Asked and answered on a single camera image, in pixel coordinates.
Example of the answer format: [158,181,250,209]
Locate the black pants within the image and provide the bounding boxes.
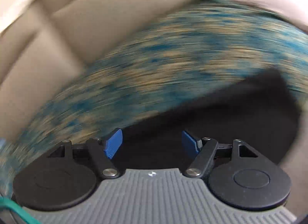
[114,69,301,170]

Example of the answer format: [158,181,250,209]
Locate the blue paisley sofa cover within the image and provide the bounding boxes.
[1,0,307,196]

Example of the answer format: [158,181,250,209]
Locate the green cable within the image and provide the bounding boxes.
[0,196,40,224]

